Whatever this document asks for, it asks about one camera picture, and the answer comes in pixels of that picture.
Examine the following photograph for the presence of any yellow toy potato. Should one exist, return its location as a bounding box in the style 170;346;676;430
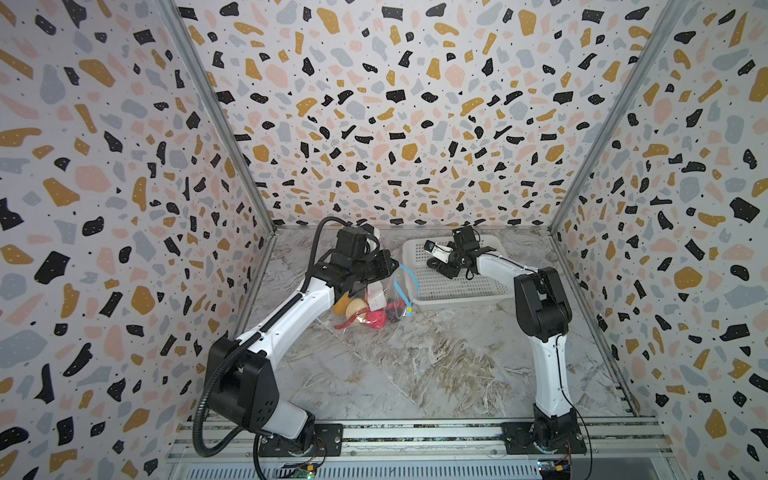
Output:
332;294;352;318

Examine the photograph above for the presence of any clear zip top bag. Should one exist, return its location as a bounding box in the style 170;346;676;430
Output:
347;266;420;326

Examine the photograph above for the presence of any cream toy garlic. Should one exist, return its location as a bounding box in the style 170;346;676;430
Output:
346;298;370;323

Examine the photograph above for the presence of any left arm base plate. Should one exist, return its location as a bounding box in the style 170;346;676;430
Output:
259;422;344;458

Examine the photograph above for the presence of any pink toy fruit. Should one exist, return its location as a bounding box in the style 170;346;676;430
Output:
365;309;388;330

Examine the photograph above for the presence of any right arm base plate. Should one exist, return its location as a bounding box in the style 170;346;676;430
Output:
501;421;588;455

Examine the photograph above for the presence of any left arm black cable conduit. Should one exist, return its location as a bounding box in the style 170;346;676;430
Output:
191;216;349;458

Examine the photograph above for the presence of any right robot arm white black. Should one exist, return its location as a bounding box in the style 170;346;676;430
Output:
423;226;579;453

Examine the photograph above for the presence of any white plastic basket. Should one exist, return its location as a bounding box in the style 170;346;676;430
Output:
400;238;514;310

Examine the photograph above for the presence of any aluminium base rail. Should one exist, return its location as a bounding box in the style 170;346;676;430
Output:
164;417;684;479

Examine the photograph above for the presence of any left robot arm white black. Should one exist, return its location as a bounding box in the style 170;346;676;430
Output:
193;217;399;440

